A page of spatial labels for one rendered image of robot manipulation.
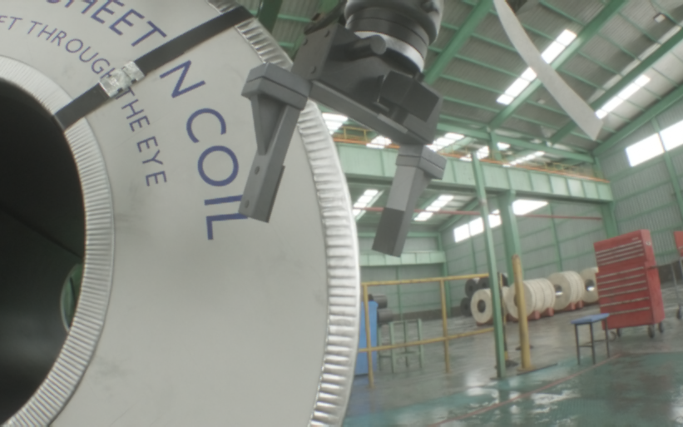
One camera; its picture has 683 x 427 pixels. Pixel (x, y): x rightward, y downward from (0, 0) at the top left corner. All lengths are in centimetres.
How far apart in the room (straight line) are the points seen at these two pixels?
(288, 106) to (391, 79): 8
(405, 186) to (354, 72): 12
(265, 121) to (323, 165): 26
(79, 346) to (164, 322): 11
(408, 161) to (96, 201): 36
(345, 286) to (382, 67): 28
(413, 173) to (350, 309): 21
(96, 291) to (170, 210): 13
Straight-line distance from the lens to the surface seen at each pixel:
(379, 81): 30
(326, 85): 27
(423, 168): 35
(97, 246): 47
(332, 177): 52
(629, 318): 489
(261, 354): 46
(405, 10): 33
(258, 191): 26
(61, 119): 55
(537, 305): 1255
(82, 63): 60
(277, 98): 26
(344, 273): 49
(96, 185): 50
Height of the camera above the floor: 70
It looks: 17 degrees up
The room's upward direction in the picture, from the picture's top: 4 degrees counter-clockwise
